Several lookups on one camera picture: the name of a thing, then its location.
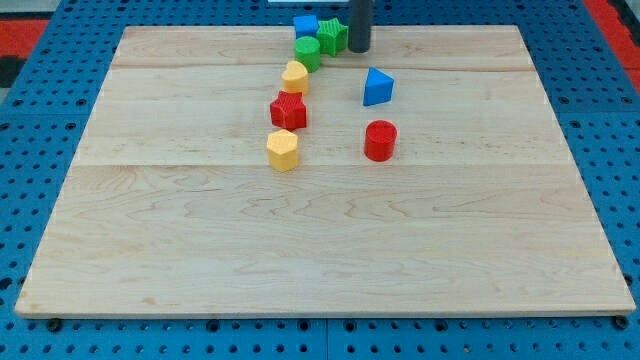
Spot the blue triangle block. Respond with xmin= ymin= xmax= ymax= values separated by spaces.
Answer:
xmin=363 ymin=67 xmax=395 ymax=107

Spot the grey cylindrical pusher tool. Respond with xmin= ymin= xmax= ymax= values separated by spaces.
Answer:
xmin=348 ymin=0 xmax=374 ymax=53

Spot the red cylinder block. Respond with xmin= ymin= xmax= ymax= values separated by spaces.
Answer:
xmin=364 ymin=120 xmax=398 ymax=162

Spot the blue cube block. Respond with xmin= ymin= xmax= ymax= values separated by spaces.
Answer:
xmin=293 ymin=15 xmax=319 ymax=38

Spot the green cylinder block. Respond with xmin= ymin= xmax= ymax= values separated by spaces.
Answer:
xmin=294 ymin=36 xmax=321 ymax=73

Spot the yellow pentagon block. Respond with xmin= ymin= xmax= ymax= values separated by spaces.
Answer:
xmin=266 ymin=129 xmax=299 ymax=172

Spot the wooden board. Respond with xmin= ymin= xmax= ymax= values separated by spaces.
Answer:
xmin=15 ymin=25 xmax=636 ymax=319

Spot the yellow heart block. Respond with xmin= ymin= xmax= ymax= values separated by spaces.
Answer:
xmin=281 ymin=61 xmax=309 ymax=94

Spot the red star block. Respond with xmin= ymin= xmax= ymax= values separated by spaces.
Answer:
xmin=270 ymin=91 xmax=307 ymax=131

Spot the green star block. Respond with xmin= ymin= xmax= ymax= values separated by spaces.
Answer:
xmin=316 ymin=18 xmax=348 ymax=57

